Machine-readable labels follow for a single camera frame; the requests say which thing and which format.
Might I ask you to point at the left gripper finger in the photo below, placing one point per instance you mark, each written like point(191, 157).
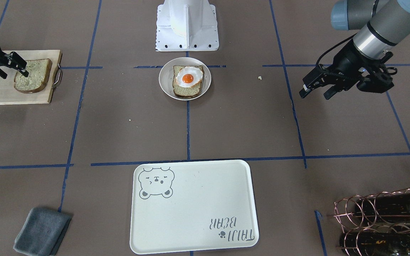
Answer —
point(313, 80)
point(334, 90)

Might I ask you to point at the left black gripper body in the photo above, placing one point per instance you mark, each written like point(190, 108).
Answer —
point(345, 58)

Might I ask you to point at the bread slice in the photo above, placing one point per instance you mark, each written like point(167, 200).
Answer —
point(39, 74)
point(183, 92)

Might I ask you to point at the fried egg toy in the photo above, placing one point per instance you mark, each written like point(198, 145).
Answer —
point(188, 76)

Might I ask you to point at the white round plate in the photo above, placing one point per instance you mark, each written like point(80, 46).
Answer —
point(166, 77)

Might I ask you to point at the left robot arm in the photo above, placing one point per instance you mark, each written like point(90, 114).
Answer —
point(384, 25)

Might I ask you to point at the white bear serving tray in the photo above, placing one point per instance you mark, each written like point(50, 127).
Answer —
point(193, 206)

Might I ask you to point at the wooden cutting board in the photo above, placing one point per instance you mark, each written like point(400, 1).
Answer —
point(9, 95)

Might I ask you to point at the dark wine bottle upper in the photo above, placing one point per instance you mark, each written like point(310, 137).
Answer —
point(389, 208)

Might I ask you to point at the dark wine bottle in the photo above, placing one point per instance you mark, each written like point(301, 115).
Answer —
point(389, 208)
point(362, 243)

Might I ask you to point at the grey folded cloth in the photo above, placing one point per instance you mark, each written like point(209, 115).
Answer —
point(42, 232)

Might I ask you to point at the dark wine bottle lower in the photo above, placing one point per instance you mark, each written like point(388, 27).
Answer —
point(362, 243)

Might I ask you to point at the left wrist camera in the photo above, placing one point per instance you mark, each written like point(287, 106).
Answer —
point(379, 80)

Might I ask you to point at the metal cutting board handle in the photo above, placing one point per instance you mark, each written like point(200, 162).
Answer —
point(58, 76)

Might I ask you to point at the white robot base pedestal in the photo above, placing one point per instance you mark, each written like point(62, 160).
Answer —
point(186, 25)

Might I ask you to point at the copper wire bottle rack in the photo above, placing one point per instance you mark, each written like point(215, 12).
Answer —
point(374, 225)

